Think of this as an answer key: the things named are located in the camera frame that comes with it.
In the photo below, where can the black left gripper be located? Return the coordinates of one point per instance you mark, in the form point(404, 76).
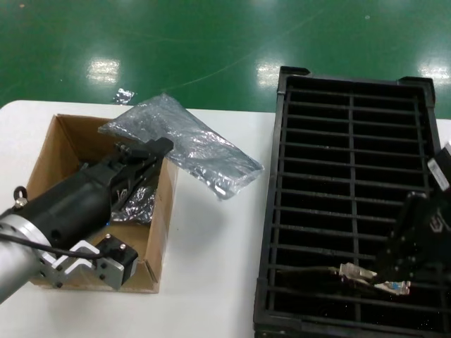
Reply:
point(70, 207)

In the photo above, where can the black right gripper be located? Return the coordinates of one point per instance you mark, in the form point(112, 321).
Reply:
point(438, 229)

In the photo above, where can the graphics card with metal bracket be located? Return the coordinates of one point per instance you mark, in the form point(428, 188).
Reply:
point(356, 271)

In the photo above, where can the grey antistatic plastic bag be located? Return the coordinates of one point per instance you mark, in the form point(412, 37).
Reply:
point(197, 151)

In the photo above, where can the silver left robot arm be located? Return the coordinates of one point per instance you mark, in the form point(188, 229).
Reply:
point(14, 257)

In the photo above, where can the bagged graphics card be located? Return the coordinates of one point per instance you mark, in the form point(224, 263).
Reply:
point(141, 207)

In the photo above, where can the brown cardboard box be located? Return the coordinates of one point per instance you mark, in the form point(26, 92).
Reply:
point(70, 141)

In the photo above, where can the black slotted plastic container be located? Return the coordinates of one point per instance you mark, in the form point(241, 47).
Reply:
point(353, 141)

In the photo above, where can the crumpled foil scrap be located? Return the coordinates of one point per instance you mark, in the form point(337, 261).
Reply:
point(121, 95)

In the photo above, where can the left wrist camera silver mount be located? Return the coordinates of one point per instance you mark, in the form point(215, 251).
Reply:
point(112, 271)

